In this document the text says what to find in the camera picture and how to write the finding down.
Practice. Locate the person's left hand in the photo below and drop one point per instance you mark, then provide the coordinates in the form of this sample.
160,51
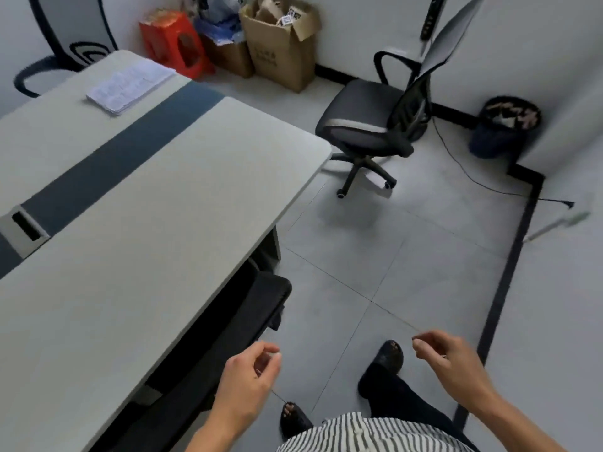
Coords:
242,390

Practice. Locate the person's right hand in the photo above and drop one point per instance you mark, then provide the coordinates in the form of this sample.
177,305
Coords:
459,367

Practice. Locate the black chair under desk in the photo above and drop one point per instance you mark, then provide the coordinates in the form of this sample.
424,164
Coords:
226,353

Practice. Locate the blue plastic bag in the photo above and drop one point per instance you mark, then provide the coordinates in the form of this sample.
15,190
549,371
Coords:
219,30

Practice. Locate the person's left forearm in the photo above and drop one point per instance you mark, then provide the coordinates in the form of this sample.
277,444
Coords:
212,435

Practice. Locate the tall open cardboard box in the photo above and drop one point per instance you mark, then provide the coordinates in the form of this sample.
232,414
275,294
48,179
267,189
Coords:
278,51

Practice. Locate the thin dark thread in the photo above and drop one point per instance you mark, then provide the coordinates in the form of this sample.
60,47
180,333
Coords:
279,396

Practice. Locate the striped shirt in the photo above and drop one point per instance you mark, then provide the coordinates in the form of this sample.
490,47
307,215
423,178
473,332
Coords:
377,435

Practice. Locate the person's right thumb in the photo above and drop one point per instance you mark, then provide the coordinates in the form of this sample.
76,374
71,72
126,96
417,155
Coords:
423,351

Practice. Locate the grey desk leg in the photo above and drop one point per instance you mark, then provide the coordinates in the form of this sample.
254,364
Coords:
269,249

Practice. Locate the white plastic bag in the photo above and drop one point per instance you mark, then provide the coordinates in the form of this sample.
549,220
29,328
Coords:
219,6

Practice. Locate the person's dark trouser leg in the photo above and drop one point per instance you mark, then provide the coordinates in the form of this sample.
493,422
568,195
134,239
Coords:
400,395

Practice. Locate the small cardboard box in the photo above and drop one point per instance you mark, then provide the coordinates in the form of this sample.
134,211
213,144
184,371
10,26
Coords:
231,58

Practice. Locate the person's black left sandal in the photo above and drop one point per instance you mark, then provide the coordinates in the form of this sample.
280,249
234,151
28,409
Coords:
294,421

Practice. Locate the person's black sandal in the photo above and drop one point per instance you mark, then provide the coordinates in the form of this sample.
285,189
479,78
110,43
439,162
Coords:
388,355
294,421

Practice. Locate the black mesh office chair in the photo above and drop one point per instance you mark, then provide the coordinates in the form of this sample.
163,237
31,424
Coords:
362,115

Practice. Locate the stack of white papers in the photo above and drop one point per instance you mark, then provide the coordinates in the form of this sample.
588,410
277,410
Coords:
129,84

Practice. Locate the red plastic stool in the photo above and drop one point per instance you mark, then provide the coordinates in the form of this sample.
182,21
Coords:
174,42

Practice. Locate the person's black right sandal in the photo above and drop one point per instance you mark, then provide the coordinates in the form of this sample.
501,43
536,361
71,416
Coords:
388,355

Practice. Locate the person's left thumb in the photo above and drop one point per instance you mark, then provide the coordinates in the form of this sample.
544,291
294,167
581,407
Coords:
272,369

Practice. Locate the white black-rimmed chair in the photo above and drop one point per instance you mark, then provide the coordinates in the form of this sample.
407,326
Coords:
70,46

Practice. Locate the person's right forearm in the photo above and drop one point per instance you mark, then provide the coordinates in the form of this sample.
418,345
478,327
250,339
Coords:
513,426

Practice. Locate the black trash bin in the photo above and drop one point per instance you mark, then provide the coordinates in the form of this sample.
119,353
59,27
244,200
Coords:
504,127

